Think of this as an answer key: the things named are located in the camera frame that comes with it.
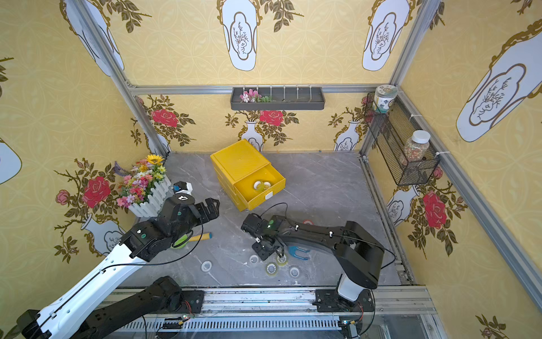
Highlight clear tape roll right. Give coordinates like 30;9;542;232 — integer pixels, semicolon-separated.
289;266;301;278

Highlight grey wall shelf tray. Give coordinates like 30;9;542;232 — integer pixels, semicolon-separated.
230;86;326;111

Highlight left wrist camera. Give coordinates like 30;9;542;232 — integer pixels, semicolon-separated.
172;181;193;196

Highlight yellow three-drawer cabinet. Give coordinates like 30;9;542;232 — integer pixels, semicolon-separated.
210;139;286;211

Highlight jar with white lid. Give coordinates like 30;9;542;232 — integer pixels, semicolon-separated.
400;130;430;165

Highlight flowers in white fence planter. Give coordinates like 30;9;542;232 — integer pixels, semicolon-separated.
114;154;171;218

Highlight black wire wall basket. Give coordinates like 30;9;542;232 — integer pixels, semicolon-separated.
359;93;440;186

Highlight jar with green label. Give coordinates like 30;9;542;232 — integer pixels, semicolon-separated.
373;84;398;114

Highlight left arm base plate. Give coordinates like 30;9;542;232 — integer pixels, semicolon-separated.
149;290;205;314

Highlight blue rake with yellow handle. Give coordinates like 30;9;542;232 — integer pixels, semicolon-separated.
288;246;311;261

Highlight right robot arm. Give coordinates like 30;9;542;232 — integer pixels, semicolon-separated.
241;213;386;302

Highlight pink flowers in tray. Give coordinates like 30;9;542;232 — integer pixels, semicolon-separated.
239;89;271;103

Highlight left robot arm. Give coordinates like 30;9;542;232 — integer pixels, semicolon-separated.
17;193;220;338

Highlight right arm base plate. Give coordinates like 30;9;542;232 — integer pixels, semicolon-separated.
313;289;375;312

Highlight clear tape roll left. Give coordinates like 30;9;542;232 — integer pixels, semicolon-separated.
200;261;213;273

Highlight green trowel with yellow handle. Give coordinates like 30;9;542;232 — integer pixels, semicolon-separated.
172;232;213;249

